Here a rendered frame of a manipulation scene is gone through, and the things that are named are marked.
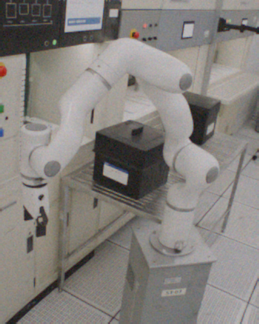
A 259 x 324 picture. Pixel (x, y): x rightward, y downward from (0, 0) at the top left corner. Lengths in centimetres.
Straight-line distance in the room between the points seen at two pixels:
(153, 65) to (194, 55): 229
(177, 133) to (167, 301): 70
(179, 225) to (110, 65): 72
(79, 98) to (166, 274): 80
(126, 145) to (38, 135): 85
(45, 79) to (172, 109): 120
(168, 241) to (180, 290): 22
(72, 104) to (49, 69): 126
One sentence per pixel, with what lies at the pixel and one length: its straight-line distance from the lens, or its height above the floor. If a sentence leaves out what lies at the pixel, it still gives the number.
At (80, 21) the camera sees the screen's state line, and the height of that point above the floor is 151.
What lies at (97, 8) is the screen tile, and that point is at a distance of 202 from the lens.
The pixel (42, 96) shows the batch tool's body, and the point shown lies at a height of 102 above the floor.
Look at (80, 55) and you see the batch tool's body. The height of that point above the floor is 130.
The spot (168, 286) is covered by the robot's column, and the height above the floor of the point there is 64.
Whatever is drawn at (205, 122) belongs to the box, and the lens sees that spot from 266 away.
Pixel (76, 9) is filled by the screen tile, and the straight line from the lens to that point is 189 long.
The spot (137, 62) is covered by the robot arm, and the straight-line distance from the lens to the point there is 118.
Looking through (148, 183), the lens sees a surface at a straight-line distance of 198.
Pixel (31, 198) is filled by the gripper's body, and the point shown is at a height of 112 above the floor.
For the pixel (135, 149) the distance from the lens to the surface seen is 186.
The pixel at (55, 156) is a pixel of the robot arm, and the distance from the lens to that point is 106.
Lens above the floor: 173
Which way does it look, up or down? 23 degrees down
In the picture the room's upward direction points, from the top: 8 degrees clockwise
